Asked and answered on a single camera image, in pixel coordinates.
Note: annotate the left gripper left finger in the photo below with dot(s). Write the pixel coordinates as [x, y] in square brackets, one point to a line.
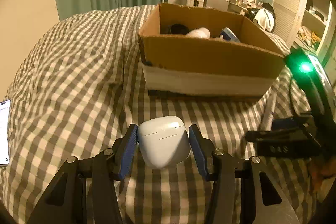
[111, 165]

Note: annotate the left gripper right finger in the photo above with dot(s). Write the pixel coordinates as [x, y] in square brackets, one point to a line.
[215, 165]

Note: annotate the white purple cream tube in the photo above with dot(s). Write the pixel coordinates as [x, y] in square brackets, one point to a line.
[267, 119]

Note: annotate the white earbuds case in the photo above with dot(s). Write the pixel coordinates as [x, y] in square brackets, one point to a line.
[163, 142]

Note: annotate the blue tissue pack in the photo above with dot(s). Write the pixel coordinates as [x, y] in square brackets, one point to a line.
[228, 35]

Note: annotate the white bottle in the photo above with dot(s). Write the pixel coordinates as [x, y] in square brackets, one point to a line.
[202, 33]

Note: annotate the gray checkered bed cover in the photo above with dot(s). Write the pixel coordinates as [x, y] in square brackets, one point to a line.
[82, 85]

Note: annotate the white smartphone on bed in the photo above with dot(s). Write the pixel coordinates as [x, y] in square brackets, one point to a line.
[4, 143]

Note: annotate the cardboard box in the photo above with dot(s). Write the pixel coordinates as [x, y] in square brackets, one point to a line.
[208, 67]

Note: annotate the chair with white cloth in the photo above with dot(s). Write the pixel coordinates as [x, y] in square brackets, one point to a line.
[263, 17]

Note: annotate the white wardrobe shelf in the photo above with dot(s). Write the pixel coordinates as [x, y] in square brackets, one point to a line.
[308, 24]

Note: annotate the black round jar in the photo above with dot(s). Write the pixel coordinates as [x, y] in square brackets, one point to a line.
[178, 29]

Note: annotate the gray mini fridge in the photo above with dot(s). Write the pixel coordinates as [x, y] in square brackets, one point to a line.
[217, 4]

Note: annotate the white suitcase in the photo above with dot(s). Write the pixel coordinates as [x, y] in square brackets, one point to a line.
[192, 3]

